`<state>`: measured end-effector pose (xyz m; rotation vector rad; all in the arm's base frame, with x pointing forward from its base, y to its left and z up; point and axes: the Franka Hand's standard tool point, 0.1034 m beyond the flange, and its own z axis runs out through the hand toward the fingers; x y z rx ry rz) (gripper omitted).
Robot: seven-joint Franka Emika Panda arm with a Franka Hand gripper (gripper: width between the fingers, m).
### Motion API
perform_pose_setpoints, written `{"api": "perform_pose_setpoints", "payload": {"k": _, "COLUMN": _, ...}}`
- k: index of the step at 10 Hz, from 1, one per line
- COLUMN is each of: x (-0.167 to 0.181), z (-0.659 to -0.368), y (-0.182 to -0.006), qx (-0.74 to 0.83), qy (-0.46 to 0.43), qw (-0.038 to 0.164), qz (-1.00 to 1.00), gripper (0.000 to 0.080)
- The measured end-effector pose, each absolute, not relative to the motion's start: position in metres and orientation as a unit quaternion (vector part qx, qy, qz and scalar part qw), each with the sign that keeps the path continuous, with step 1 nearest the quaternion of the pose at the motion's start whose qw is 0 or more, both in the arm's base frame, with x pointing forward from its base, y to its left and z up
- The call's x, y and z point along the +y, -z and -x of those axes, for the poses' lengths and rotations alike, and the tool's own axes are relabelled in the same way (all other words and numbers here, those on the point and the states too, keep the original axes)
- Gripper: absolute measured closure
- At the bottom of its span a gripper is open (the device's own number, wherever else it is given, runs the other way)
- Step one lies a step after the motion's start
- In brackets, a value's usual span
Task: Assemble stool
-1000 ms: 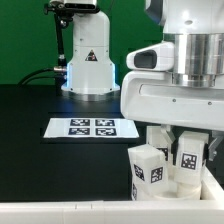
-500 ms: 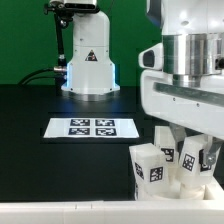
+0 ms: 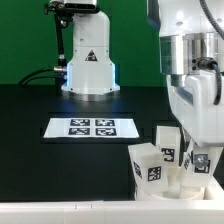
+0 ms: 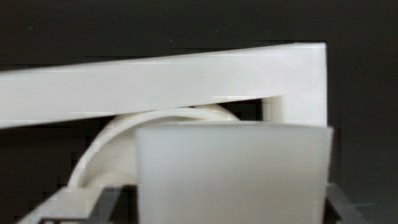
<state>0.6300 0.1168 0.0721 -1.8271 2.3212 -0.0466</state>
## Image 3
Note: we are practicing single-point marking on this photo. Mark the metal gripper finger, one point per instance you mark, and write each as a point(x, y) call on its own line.
point(201, 160)

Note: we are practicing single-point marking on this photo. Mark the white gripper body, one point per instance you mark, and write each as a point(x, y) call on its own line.
point(193, 106)

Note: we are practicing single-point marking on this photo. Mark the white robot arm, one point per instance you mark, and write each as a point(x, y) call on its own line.
point(191, 38)

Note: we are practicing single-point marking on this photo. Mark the white L-shaped fence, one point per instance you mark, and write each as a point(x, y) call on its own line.
point(175, 211)

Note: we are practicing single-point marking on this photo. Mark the white marker sheet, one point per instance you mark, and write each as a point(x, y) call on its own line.
point(91, 128)

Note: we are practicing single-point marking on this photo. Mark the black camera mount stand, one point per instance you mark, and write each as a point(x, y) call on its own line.
point(63, 14)

